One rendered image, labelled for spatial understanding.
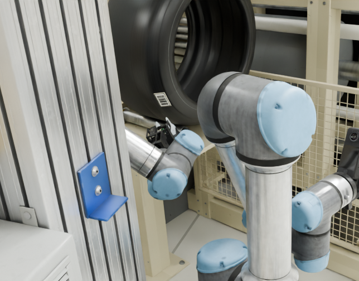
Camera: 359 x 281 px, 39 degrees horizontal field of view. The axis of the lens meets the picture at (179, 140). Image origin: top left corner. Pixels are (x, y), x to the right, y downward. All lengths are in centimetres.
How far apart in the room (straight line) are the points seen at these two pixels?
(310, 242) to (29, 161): 64
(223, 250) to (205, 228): 174
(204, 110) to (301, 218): 32
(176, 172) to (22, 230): 47
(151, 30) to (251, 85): 80
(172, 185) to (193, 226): 177
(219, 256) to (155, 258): 141
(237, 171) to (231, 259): 19
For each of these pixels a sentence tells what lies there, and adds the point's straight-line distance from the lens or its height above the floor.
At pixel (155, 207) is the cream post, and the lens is 239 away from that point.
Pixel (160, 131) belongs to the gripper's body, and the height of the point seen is 106.
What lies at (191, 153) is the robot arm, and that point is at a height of 108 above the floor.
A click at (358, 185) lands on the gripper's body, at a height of 103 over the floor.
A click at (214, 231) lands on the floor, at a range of 286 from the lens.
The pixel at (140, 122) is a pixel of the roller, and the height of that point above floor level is 90.
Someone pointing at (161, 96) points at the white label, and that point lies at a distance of 167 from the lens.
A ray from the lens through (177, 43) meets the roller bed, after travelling 238.
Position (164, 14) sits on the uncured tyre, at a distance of 163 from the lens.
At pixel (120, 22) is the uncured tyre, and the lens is 171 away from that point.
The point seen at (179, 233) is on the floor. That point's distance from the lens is 286.
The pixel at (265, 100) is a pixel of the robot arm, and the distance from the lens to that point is 83.
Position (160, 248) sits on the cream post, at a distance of 253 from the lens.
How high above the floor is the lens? 164
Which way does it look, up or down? 25 degrees down
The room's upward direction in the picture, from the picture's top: 5 degrees counter-clockwise
